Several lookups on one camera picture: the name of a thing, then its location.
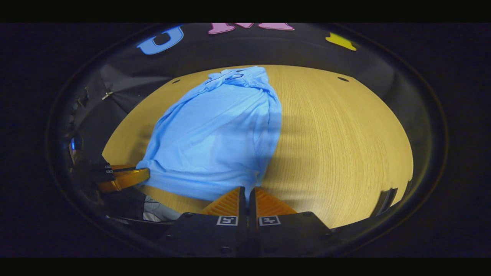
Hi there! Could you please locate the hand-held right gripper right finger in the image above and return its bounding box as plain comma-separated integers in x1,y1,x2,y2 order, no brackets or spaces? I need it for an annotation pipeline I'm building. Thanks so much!
249,187,338,256

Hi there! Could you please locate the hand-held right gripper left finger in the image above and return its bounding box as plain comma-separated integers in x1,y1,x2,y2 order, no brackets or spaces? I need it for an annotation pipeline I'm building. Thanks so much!
165,187,248,256

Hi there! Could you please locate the light blue T-shirt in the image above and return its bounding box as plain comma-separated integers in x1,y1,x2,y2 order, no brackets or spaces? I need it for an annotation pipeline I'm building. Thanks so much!
135,66,283,202

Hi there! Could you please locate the grey cloth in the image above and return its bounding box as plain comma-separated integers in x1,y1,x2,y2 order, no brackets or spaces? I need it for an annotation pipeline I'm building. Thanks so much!
143,195,181,223

